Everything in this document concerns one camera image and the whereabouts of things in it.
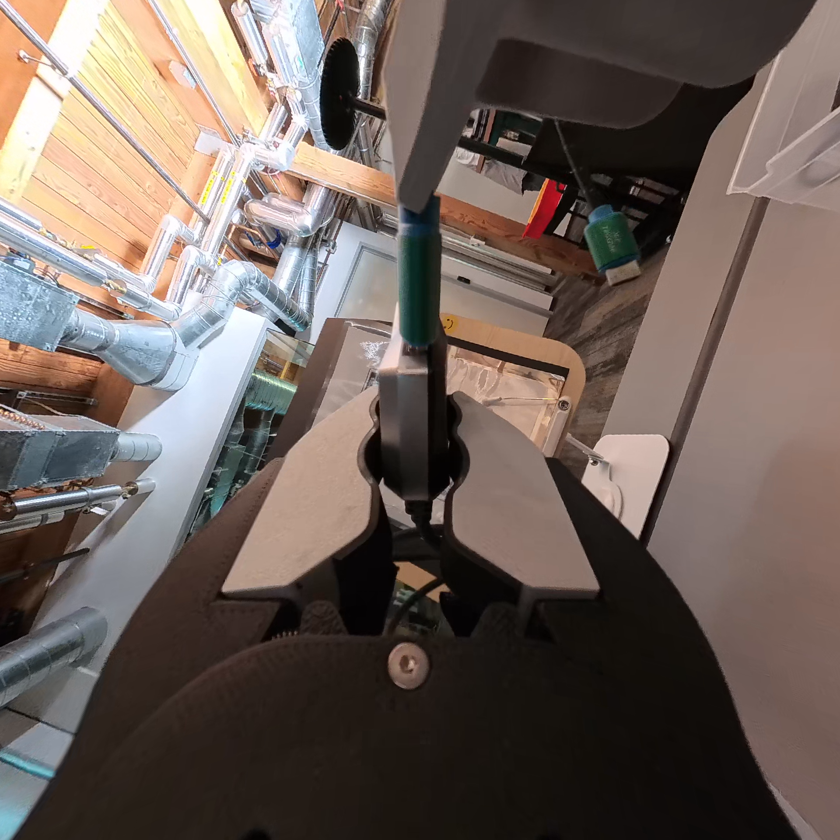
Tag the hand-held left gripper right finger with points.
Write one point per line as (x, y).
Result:
(518, 525)

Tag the instruction sheet in plastic sleeve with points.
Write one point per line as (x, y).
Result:
(505, 394)

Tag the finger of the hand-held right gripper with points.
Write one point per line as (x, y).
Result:
(623, 65)
(426, 85)

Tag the sign stand with white base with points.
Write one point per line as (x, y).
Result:
(630, 472)

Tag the clear plastic bin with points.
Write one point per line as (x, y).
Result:
(787, 151)

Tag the black office chair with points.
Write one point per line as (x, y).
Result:
(656, 151)

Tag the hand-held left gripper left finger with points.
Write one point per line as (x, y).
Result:
(302, 525)

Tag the frosted glass door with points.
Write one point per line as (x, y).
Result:
(492, 289)

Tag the red plastic tray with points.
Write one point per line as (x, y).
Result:
(541, 210)

